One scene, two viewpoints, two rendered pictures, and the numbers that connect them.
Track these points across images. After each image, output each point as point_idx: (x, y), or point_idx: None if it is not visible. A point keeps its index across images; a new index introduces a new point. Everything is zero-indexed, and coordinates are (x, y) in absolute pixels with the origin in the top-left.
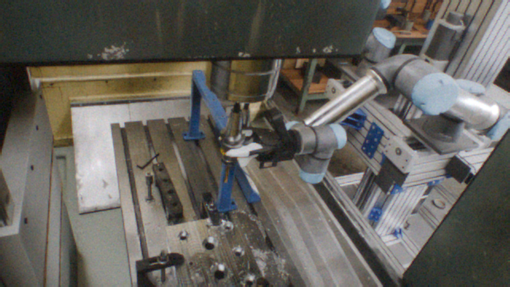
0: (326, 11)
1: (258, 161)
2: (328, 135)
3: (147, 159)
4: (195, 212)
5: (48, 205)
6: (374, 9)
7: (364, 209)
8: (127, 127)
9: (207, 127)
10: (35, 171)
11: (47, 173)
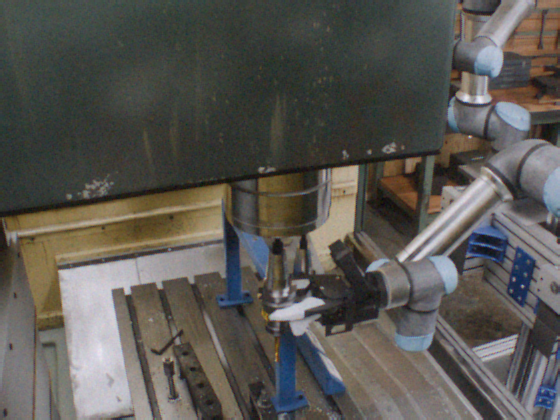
0: (374, 99)
1: (323, 325)
2: (428, 274)
3: (165, 340)
4: (243, 415)
5: (32, 399)
6: (443, 88)
7: (526, 390)
8: (135, 294)
9: (256, 285)
10: (15, 351)
11: (30, 357)
